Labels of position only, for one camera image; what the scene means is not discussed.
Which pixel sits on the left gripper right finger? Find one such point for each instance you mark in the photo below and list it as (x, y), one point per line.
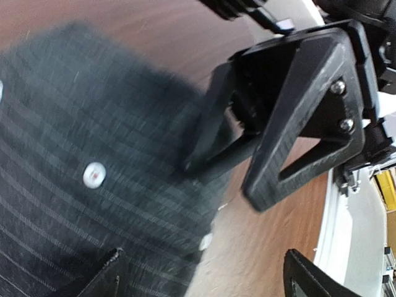
(302, 278)

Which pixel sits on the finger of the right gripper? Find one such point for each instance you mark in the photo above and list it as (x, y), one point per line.
(242, 94)

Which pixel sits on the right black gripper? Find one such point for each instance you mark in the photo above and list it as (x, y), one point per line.
(327, 113)

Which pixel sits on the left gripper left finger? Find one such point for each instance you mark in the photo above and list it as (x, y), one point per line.
(96, 275)

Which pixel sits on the dark pinstriped shirt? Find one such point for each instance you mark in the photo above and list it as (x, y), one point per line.
(93, 140)

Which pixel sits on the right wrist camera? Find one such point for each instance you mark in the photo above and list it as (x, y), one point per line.
(232, 9)

